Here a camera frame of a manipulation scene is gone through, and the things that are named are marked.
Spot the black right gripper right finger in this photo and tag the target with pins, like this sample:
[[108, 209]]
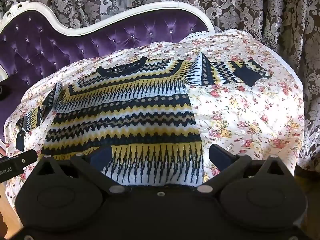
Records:
[[257, 192]]

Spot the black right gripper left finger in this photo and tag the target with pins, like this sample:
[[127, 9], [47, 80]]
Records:
[[62, 193]]

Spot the yellow navy patterned knit sweater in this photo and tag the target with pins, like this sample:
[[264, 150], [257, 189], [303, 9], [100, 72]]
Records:
[[138, 116]]

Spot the floral bedspread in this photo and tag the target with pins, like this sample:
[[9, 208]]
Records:
[[262, 120]]

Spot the purple tufted white-framed headboard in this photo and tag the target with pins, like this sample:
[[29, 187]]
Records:
[[34, 45]]

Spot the brown damask curtain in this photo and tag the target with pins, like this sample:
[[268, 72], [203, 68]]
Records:
[[289, 27]]

